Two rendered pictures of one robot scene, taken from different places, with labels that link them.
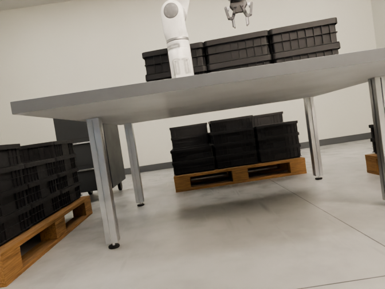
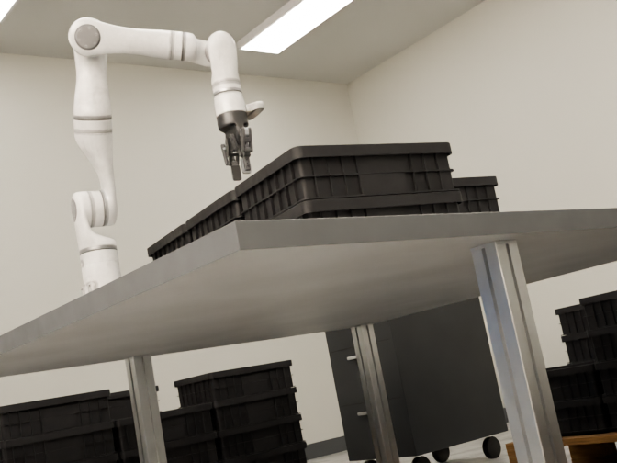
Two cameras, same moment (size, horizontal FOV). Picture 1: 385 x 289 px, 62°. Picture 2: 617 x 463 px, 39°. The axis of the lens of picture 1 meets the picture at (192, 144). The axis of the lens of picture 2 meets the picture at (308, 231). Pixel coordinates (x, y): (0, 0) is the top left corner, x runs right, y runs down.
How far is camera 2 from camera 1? 2.03 m
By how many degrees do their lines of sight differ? 53
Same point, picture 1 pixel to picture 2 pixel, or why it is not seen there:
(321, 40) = (288, 199)
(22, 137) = not seen: hidden behind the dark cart
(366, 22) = not seen: outside the picture
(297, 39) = (263, 203)
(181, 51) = (85, 273)
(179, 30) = (81, 240)
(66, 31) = (474, 75)
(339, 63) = (72, 317)
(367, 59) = (92, 308)
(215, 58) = not seen: hidden behind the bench
